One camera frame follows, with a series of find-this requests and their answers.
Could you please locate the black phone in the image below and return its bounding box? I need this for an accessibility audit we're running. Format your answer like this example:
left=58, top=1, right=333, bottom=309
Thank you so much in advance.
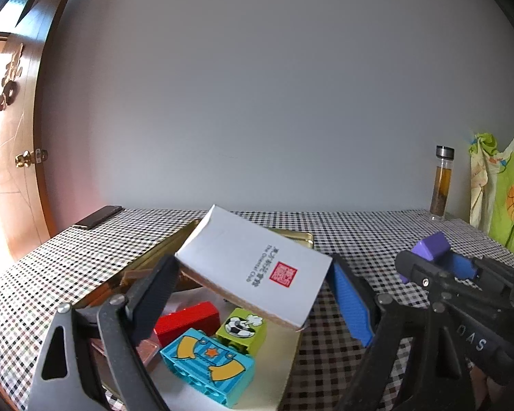
left=73, top=205, right=123, bottom=229

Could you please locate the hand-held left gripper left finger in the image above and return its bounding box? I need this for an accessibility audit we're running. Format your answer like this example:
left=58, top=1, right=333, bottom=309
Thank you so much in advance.
left=26, top=254, right=181, bottom=411

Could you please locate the checkered tablecloth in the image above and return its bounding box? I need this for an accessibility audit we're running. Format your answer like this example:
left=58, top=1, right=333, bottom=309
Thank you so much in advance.
left=0, top=208, right=514, bottom=411

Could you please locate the white box with red label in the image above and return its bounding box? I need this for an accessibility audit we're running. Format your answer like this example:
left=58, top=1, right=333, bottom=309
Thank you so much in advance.
left=174, top=204, right=332, bottom=332

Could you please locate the purple toy block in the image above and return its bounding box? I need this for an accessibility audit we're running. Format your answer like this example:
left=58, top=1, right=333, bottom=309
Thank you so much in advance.
left=410, top=231, right=451, bottom=263

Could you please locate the brass door handle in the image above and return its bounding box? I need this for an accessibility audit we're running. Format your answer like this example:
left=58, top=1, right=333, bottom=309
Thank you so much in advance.
left=16, top=149, right=49, bottom=167

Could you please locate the red toy block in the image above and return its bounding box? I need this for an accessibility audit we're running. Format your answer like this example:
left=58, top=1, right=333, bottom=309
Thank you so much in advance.
left=154, top=302, right=221, bottom=347

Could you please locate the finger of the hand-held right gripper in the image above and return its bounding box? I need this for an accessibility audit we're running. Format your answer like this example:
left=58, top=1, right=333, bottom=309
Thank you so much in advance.
left=395, top=250, right=451, bottom=288
left=446, top=252, right=483, bottom=282

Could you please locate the green toy block soccer print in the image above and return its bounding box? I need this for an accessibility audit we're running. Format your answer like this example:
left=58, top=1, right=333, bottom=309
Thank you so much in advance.
left=216, top=307, right=267, bottom=356

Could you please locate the brown wooden bar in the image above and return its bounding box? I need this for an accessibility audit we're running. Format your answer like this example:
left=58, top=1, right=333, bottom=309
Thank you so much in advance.
left=120, top=266, right=161, bottom=287

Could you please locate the green printed blanket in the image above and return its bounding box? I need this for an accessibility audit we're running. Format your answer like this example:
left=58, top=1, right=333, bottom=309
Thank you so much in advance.
left=468, top=132, right=514, bottom=254

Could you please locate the brown wooden door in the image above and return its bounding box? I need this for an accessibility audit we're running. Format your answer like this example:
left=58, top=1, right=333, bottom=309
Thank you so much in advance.
left=0, top=0, right=84, bottom=262

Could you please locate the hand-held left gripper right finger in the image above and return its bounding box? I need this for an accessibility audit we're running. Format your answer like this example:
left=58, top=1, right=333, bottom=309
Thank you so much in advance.
left=328, top=253, right=472, bottom=411

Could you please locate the glass tea bottle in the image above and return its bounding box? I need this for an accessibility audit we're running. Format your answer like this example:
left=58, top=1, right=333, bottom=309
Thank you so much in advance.
left=429, top=146, right=455, bottom=220

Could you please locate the gold tin box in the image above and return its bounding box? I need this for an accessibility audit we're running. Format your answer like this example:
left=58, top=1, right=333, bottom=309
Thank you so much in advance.
left=73, top=218, right=315, bottom=411

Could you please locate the pink copper box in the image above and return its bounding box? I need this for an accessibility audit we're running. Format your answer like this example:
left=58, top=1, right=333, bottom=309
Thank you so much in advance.
left=90, top=337, right=160, bottom=366

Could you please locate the blue toy block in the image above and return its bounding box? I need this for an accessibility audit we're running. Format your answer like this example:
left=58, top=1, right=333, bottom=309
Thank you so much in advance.
left=160, top=328, right=255, bottom=408

